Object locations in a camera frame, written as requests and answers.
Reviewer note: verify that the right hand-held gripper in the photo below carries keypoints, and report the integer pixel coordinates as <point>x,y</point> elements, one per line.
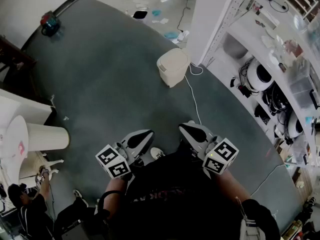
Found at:
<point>212,156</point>

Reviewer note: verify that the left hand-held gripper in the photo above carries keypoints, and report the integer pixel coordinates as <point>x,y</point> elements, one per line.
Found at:
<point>135,149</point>

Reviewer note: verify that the cream lidded trash bin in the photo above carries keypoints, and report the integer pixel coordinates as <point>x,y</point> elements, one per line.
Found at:
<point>173,64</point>

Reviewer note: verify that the person's right forearm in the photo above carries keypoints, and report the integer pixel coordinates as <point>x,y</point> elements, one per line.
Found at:
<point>232,186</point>

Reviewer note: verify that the person's left forearm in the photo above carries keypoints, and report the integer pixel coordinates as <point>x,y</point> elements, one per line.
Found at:
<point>113,186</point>

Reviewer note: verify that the person's white left shoe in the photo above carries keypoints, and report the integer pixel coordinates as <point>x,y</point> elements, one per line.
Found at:
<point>157,154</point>

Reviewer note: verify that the person's black t-shirt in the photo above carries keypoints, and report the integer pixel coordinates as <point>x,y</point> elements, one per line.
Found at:
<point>180,209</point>

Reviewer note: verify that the white spherical device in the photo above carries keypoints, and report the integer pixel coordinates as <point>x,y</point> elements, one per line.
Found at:
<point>258,75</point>
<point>296,125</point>

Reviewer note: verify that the white ornate chair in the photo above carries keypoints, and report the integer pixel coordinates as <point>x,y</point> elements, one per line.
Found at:
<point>30,166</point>

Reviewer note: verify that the clear plastic storage box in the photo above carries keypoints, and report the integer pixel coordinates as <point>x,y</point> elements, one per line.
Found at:
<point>301,86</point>

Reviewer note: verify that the teal cloth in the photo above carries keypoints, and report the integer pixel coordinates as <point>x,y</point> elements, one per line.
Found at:
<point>156,12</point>
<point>170,34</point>

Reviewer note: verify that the white cabinet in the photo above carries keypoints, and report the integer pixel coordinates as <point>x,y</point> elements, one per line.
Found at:
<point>22,104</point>

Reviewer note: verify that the white power strip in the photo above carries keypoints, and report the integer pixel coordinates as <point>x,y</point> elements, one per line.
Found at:
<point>183,35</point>

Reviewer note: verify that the black floor tray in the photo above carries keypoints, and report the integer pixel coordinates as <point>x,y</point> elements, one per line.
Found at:
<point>140,14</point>

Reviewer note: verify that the white metal shelf unit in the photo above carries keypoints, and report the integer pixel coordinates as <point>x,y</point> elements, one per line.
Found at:
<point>215,14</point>

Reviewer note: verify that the dark wooden furniture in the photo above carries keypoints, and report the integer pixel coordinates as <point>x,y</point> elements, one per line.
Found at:
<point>15,59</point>

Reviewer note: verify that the teal bottle with red lid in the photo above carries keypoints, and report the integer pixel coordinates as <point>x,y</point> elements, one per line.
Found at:
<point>50,24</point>

